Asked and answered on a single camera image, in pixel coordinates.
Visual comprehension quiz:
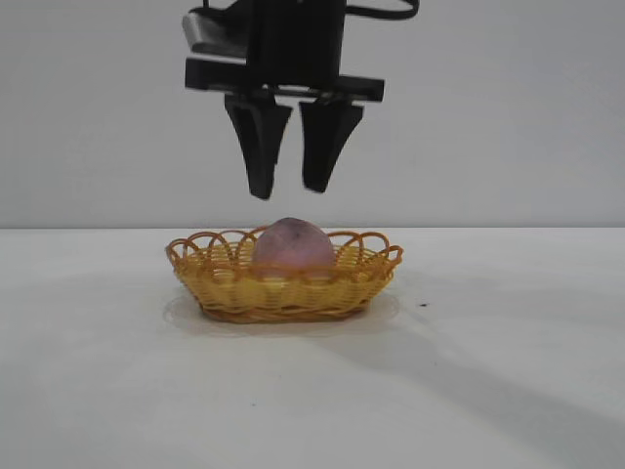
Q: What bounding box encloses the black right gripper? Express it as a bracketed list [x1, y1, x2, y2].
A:
[184, 0, 386, 200]

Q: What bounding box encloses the yellow woven wicker basket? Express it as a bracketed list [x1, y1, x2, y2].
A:
[164, 225, 405, 324]

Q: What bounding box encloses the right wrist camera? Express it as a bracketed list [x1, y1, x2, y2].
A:
[182, 6, 256, 54]

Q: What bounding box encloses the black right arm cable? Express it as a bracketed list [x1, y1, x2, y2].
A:
[345, 0, 422, 22]

